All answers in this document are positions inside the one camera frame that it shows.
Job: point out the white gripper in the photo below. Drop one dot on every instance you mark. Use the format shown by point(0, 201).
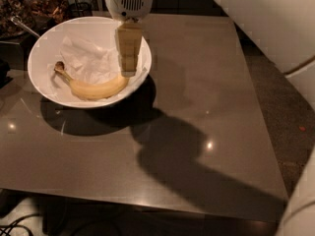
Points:
point(130, 3)

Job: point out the yellow banana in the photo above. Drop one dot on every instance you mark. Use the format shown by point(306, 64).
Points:
point(92, 91)

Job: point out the white bowl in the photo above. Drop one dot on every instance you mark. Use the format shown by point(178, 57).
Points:
point(46, 52)

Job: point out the white crumpled paper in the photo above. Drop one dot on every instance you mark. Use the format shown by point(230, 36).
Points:
point(88, 62)

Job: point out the glass jar with snacks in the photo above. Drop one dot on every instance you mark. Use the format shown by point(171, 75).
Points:
point(14, 8)
point(57, 10)

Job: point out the metal spoon handle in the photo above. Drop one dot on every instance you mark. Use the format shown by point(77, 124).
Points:
point(18, 22)

